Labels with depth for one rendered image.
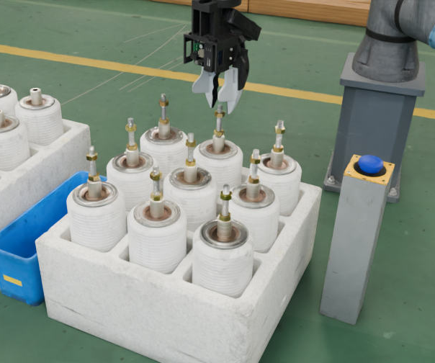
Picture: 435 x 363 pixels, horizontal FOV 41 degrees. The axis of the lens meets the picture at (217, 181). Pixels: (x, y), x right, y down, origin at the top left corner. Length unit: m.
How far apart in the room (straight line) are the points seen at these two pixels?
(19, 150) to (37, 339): 0.38
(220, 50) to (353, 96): 0.50
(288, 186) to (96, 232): 0.35
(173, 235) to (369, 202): 0.32
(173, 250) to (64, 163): 0.47
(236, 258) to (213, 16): 0.39
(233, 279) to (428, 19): 0.65
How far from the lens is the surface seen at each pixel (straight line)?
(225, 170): 1.09
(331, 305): 1.13
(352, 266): 1.06
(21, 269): 1.12
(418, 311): 1.21
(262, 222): 0.96
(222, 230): 0.88
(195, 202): 1.00
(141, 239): 0.92
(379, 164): 0.97
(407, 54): 1.39
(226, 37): 0.98
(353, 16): 2.79
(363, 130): 1.42
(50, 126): 1.31
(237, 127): 1.75
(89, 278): 1.00
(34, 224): 1.23
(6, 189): 1.19
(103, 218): 0.97
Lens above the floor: 0.80
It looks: 32 degrees down
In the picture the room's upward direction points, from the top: 2 degrees clockwise
